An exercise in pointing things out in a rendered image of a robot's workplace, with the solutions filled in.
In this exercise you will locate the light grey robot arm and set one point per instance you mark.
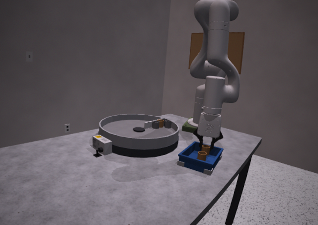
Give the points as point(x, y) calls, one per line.
point(214, 16)

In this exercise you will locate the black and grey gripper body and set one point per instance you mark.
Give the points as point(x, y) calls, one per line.
point(209, 125)

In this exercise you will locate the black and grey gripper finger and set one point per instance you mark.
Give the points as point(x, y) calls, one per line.
point(215, 140)
point(199, 137)

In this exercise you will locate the blue crate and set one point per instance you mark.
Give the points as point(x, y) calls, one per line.
point(188, 158)

